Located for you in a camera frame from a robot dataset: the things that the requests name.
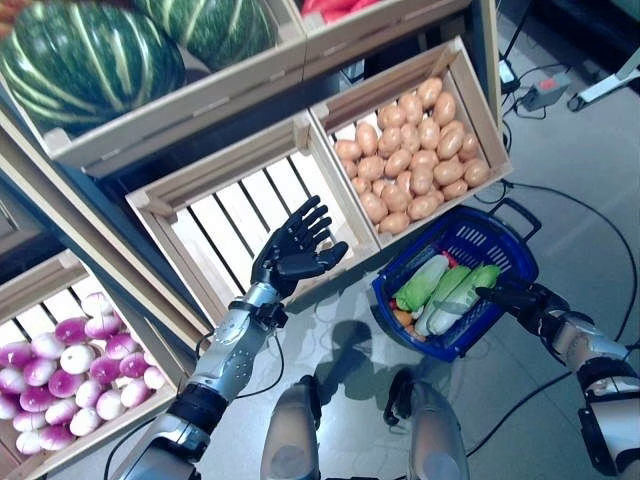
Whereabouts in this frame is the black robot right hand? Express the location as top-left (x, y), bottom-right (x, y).
top-left (474, 279), bottom-right (569, 331)

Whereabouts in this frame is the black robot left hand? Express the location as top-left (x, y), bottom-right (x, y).
top-left (249, 195), bottom-right (350, 299)

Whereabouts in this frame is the napa cabbage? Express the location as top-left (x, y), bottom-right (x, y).
top-left (414, 264), bottom-right (474, 326)
top-left (424, 264), bottom-right (503, 336)
top-left (393, 253), bottom-right (451, 309)

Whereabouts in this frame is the blue plastic shopping basket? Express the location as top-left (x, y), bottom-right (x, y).
top-left (371, 198), bottom-right (543, 364)

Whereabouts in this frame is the wide wooden slat crate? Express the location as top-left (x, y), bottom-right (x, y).
top-left (0, 0), bottom-right (309, 179)
top-left (124, 112), bottom-right (381, 326)

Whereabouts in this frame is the silver robot right leg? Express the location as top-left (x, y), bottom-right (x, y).
top-left (383, 367), bottom-right (471, 480)

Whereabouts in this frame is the silver robot leg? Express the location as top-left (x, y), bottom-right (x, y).
top-left (259, 374), bottom-right (324, 480)
top-left (383, 367), bottom-right (471, 480)

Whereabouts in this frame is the silver robot left leg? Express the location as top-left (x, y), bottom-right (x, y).
top-left (259, 374), bottom-right (324, 480)

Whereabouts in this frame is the purple white turnip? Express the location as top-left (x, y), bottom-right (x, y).
top-left (59, 344), bottom-right (96, 375)
top-left (88, 355), bottom-right (123, 385)
top-left (143, 366), bottom-right (168, 391)
top-left (119, 378), bottom-right (153, 407)
top-left (118, 352), bottom-right (151, 379)
top-left (84, 314), bottom-right (123, 341)
top-left (53, 317), bottom-right (91, 345)
top-left (81, 293), bottom-right (115, 318)

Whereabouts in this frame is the wooden vegetable display stand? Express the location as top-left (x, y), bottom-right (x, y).
top-left (0, 0), bottom-right (514, 361)

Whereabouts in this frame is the small wooden slat crate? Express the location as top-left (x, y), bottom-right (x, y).
top-left (292, 0), bottom-right (474, 76)
top-left (309, 37), bottom-right (514, 251)

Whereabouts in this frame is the grey box with red button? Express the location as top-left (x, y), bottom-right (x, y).
top-left (519, 74), bottom-right (571, 112)

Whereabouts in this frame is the black power adapter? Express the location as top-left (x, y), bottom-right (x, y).
top-left (499, 58), bottom-right (521, 86)

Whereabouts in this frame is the small green striped pumpkin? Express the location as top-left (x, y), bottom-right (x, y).
top-left (132, 0), bottom-right (279, 71)

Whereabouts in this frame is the wooden crate with turnips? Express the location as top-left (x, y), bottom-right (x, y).
top-left (0, 249), bottom-right (179, 480)

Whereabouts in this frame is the large green striped pumpkin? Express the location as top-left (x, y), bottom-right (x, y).
top-left (0, 2), bottom-right (187, 136)

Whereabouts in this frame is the black floor cable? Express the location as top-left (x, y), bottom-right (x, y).
top-left (474, 180), bottom-right (634, 346)

